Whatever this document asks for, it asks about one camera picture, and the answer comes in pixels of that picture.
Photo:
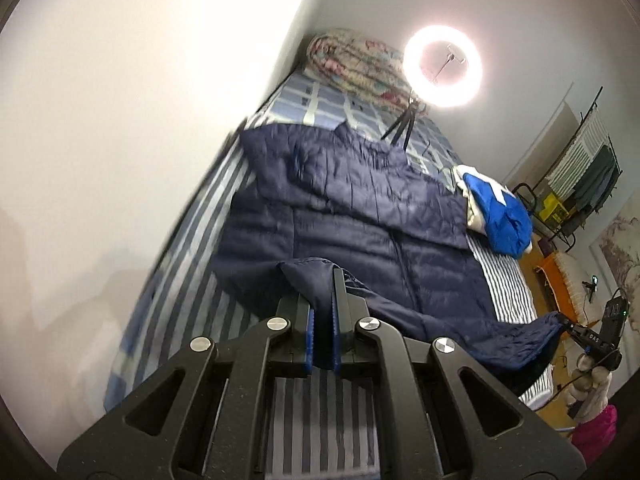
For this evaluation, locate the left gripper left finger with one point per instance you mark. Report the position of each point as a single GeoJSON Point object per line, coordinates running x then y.
{"type": "Point", "coordinates": [302, 349]}

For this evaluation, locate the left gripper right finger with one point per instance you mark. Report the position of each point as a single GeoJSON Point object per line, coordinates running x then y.
{"type": "Point", "coordinates": [348, 310]}

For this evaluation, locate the navy blue puffer jacket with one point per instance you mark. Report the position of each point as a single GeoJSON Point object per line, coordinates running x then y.
{"type": "Point", "coordinates": [325, 201]}

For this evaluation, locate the clothes drying rack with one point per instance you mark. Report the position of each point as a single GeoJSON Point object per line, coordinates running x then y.
{"type": "Point", "coordinates": [561, 176]}

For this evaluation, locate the gloved right hand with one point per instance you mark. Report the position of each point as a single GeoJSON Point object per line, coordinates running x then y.
{"type": "Point", "coordinates": [587, 396]}

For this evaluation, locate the orange wooden stool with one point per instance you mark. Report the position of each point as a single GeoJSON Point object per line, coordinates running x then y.
{"type": "Point", "coordinates": [562, 284]}

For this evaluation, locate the blue striped bed sheet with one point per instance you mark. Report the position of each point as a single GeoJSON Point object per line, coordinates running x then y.
{"type": "Point", "coordinates": [324, 424]}

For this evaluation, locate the pink garment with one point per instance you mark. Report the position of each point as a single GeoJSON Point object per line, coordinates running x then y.
{"type": "Point", "coordinates": [593, 438]}

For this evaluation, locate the yellow box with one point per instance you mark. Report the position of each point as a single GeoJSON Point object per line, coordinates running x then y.
{"type": "Point", "coordinates": [553, 210]}

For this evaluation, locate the dark green hanging garment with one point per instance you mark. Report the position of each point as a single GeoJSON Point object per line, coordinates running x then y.
{"type": "Point", "coordinates": [597, 183]}

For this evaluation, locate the black tripod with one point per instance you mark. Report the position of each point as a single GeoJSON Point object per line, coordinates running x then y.
{"type": "Point", "coordinates": [400, 131]}

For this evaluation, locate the blue checkered blanket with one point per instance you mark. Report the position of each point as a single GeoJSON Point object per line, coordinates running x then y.
{"type": "Point", "coordinates": [302, 99]}

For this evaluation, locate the floral rolled quilt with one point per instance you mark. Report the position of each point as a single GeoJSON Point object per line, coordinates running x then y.
{"type": "Point", "coordinates": [367, 68]}

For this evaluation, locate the phone holder clamp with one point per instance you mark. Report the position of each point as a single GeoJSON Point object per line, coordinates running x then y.
{"type": "Point", "coordinates": [455, 55]}

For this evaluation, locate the ring light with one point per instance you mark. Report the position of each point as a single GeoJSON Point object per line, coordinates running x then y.
{"type": "Point", "coordinates": [433, 82]}

